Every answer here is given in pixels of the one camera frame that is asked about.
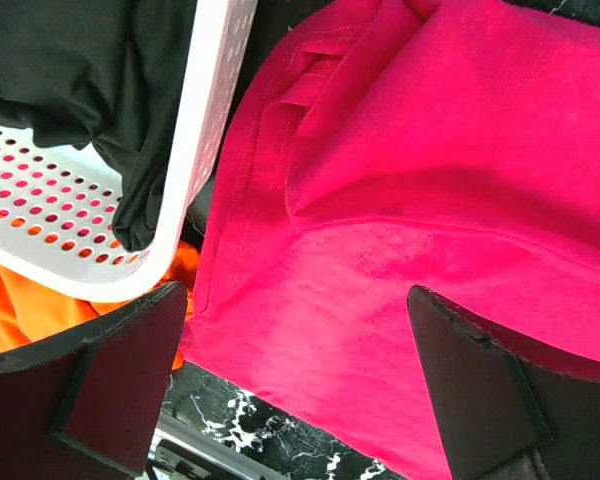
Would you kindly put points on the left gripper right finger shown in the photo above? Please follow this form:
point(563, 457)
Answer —
point(507, 406)

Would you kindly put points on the magenta pink towel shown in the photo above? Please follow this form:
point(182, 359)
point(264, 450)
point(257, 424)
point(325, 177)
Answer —
point(405, 200)

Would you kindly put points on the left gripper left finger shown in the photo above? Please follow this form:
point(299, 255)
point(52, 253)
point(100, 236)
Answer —
point(83, 404)

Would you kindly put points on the white plastic laundry basket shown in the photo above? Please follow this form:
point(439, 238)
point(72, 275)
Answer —
point(57, 204)

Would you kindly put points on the black towel in basket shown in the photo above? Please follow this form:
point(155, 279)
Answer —
point(106, 74)

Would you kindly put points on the orange folded towel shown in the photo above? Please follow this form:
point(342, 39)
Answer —
point(30, 312)

